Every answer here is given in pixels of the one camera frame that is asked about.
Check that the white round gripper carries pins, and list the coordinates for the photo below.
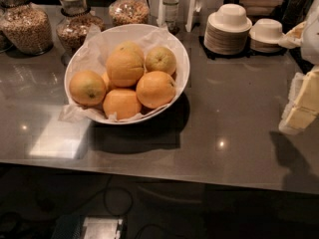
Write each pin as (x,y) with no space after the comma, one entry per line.
(311,41)

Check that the small hidden orange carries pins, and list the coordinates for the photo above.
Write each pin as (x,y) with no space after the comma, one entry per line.
(109,85)

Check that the white paper bowl liner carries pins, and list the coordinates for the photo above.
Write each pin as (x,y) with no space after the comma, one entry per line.
(89,52)

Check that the black tray under bowls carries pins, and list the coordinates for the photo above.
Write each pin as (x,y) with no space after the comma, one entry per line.
(247,52)

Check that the short stack paper bowls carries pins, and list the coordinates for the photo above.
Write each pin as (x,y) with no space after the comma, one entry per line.
(265,35)

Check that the white stand posts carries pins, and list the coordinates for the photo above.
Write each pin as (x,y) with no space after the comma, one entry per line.
(190,12)

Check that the small glass bottle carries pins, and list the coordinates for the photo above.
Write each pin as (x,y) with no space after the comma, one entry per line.
(170,14)

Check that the right glass muesli jar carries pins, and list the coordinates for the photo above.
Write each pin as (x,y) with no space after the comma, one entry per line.
(123,12)

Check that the grey box on floor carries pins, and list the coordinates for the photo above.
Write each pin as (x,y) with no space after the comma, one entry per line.
(89,227)

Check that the middle glass granola jar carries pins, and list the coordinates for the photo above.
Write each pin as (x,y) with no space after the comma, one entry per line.
(78,19)

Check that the large glass cereal jar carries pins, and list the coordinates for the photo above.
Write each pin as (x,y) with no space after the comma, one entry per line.
(27,28)

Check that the glass jar at left edge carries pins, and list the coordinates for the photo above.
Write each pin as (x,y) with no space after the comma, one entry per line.
(5,44)

